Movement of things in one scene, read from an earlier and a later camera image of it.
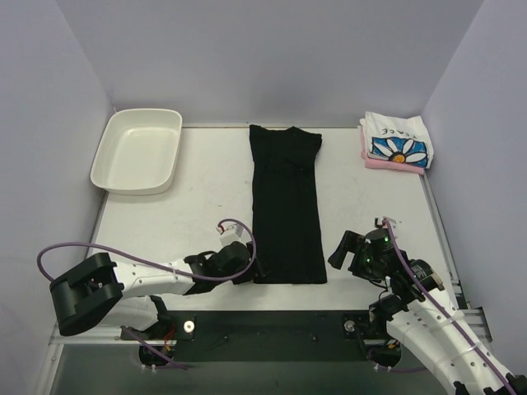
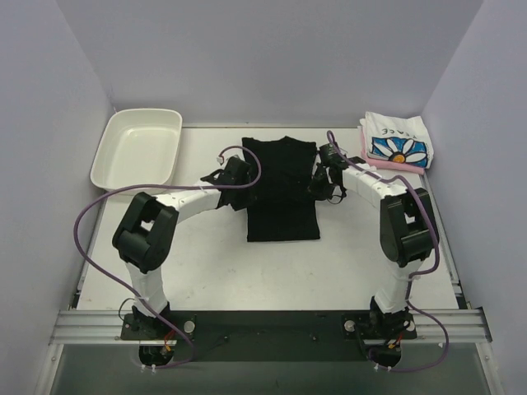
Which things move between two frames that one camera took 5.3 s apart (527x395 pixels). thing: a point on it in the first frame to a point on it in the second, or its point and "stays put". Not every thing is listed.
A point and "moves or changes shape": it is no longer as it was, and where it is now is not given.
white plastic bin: [138, 153] stays put
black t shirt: [286, 204] moves or changes shape
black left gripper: [251, 255] to [244, 181]
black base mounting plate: [263, 336] stays put
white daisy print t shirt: [398, 138] stays put
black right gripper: [354, 255] to [319, 181]
